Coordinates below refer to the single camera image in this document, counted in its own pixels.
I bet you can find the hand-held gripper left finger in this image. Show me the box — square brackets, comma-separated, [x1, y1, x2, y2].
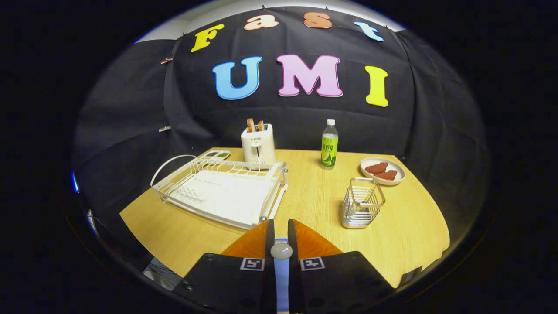
[174, 219, 278, 314]

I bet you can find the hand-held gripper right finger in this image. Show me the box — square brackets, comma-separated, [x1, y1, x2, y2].
[287, 219, 395, 314]

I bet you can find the blue plate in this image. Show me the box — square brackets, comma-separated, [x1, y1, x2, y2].
[274, 238, 290, 313]

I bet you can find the silver wire basket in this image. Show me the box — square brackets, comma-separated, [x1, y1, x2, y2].
[342, 177, 386, 229]

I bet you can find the white wire dish rack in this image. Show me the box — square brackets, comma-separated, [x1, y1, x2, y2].
[150, 154, 289, 230]

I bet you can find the small white dish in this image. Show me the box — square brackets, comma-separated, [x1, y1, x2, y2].
[360, 157, 406, 186]

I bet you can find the green label drink bottle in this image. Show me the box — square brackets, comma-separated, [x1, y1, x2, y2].
[320, 119, 339, 170]

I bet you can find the white toaster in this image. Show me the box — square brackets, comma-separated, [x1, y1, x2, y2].
[241, 123, 276, 170]

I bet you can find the black backdrop cloth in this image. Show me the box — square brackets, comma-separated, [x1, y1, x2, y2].
[72, 7, 491, 245]

